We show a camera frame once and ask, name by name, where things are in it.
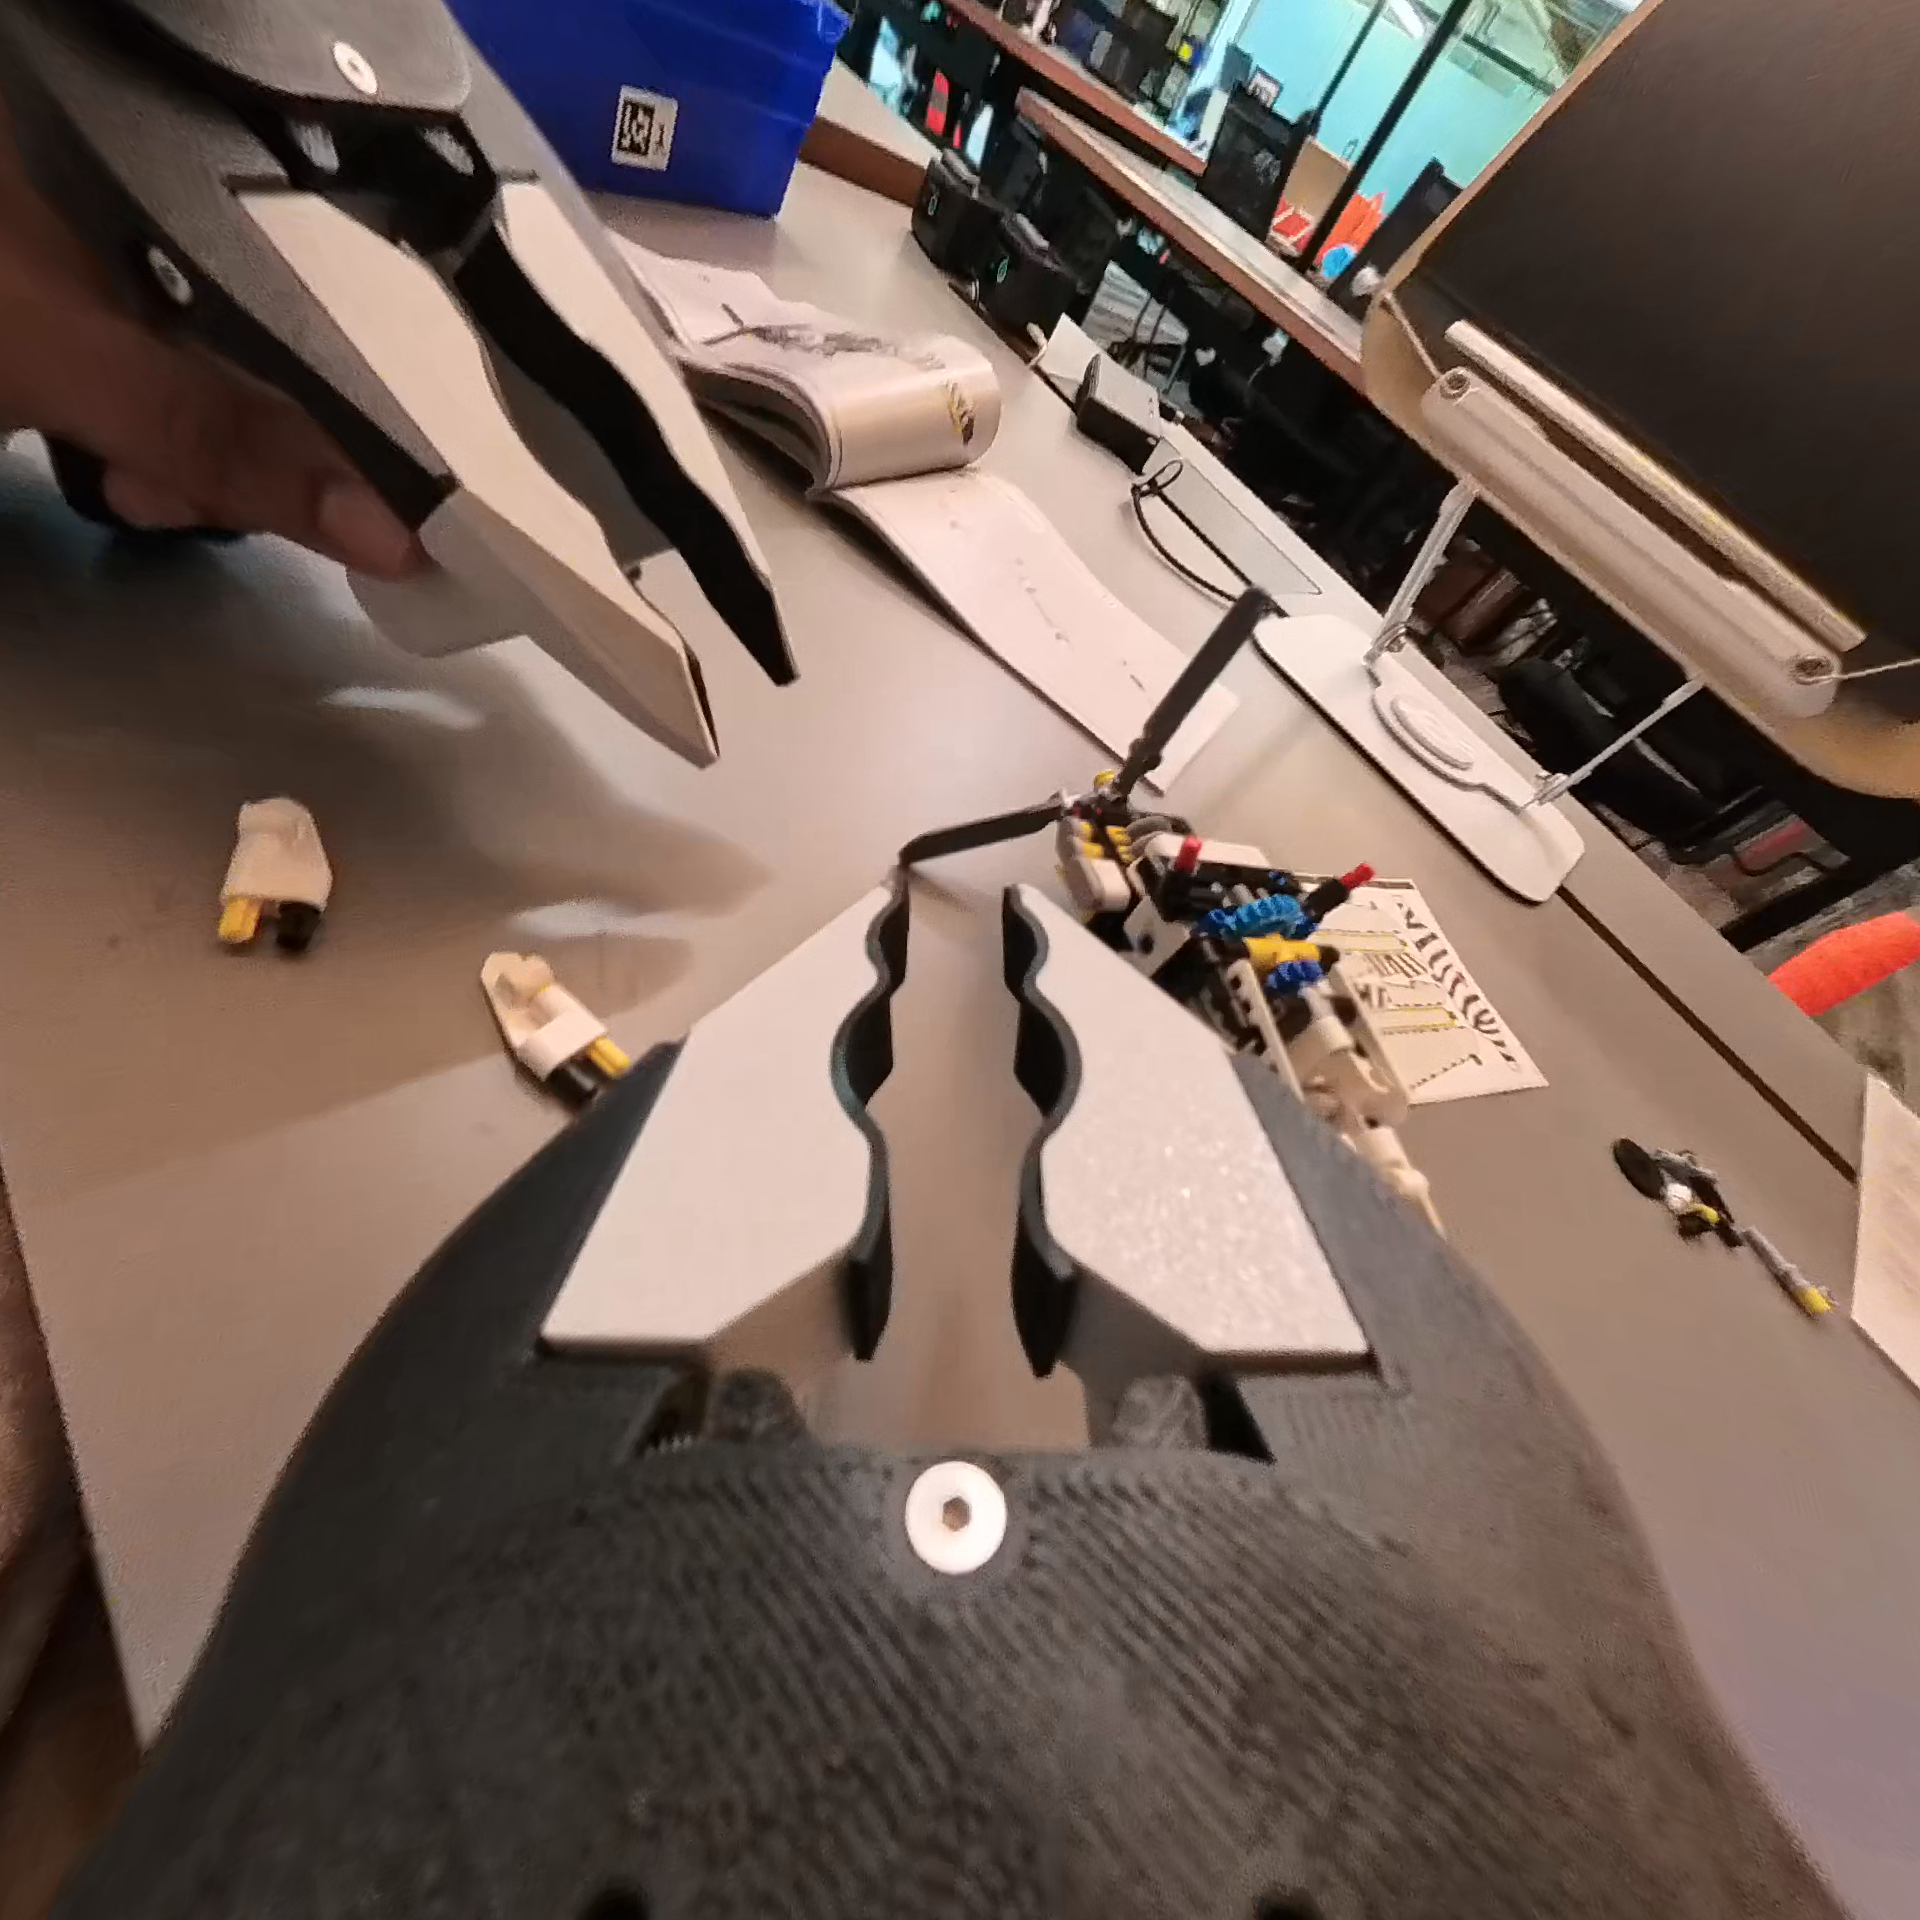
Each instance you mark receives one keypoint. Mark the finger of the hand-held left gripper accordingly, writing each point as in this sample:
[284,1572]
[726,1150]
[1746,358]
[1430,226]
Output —
[596,318]
[401,377]

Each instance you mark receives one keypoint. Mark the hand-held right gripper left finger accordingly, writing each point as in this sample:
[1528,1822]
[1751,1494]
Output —
[715,1187]

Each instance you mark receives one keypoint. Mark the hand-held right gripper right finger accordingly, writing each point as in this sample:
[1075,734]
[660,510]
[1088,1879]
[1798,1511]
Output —
[1198,1202]

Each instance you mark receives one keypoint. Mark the black lego pin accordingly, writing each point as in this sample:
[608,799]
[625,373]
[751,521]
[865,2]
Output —
[576,1088]

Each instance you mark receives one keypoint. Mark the white lego connector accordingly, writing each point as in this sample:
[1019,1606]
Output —
[560,1045]

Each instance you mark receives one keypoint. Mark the lego instruction booklet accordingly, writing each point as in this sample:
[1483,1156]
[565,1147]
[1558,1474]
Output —
[927,450]

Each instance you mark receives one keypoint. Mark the lego plane model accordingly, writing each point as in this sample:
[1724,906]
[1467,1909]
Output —
[1217,930]

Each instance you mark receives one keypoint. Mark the pile of small lego pieces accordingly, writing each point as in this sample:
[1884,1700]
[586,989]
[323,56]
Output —
[1688,1194]

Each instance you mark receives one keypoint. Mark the white lego sub-assembly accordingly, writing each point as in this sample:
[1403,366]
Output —
[279,867]

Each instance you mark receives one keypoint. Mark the person's left hand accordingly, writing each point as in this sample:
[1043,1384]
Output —
[199,435]

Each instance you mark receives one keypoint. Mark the blue storage bin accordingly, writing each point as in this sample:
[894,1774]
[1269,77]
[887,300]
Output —
[691,89]

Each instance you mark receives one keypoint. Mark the zebra striped sticker sheet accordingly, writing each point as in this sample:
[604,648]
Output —
[1472,989]

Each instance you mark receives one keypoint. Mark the black battery charger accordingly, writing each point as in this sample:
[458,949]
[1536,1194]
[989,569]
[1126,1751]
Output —
[1007,239]

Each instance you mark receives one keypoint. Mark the white adjustable stand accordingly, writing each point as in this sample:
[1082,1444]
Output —
[1439,780]

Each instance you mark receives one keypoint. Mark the black power adapter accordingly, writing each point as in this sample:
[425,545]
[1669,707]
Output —
[1117,415]

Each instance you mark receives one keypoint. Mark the white printed paper sheet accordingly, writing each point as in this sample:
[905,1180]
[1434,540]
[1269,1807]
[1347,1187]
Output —
[1895,1216]

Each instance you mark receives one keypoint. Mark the orange cushion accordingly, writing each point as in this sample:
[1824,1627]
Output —
[1852,962]

